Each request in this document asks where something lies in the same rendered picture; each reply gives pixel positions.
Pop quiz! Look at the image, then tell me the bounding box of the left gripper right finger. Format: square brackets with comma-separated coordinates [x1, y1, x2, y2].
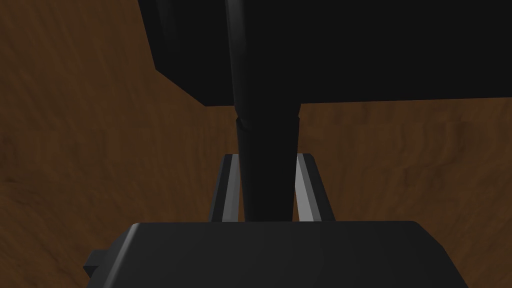
[294, 152, 337, 223]

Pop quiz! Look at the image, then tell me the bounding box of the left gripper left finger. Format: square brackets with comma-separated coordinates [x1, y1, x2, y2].
[207, 153, 242, 223]

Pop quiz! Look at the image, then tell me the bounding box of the black handle bar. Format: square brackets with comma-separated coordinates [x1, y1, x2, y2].
[223, 0, 302, 223]

